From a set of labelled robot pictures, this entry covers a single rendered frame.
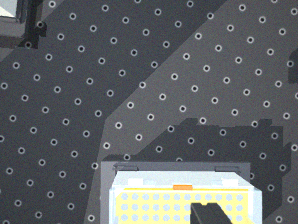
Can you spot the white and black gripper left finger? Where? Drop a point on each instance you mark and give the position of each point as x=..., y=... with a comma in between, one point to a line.
x=199, y=214

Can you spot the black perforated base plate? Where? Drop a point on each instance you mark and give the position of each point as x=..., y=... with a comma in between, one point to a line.
x=157, y=80

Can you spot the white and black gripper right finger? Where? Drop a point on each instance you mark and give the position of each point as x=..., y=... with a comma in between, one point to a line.
x=218, y=215

